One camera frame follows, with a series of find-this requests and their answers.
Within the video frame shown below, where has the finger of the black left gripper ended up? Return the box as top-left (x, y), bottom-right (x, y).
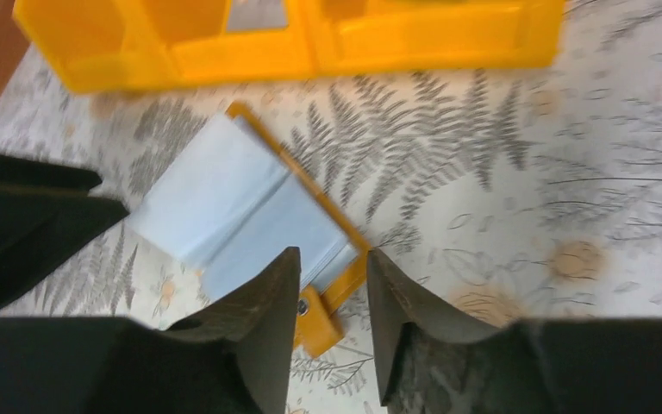
top-left (0, 154), bottom-right (103, 191)
top-left (0, 185), bottom-right (128, 310)

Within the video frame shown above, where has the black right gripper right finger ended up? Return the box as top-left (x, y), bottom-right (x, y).
top-left (367, 249), bottom-right (662, 413)

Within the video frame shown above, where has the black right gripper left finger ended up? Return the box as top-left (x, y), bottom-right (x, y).
top-left (0, 247), bottom-right (301, 413)

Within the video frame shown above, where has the yellow leather card holder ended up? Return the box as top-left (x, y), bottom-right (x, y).
top-left (127, 101), bottom-right (370, 357)

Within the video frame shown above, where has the yellow left bin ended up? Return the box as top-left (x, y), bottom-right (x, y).
top-left (13, 1), bottom-right (178, 93)

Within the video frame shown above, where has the yellow bin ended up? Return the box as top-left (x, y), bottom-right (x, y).
top-left (13, 1), bottom-right (178, 93)
top-left (139, 1), bottom-right (317, 88)
top-left (294, 0), bottom-right (565, 76)

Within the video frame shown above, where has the floral patterned table mat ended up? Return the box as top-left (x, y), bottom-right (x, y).
top-left (0, 1), bottom-right (662, 413)

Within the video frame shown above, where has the yellow middle bin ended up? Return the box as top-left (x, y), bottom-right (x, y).
top-left (139, 1), bottom-right (317, 88)

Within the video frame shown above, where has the yellow right bin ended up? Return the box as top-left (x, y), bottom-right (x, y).
top-left (294, 0), bottom-right (565, 76)

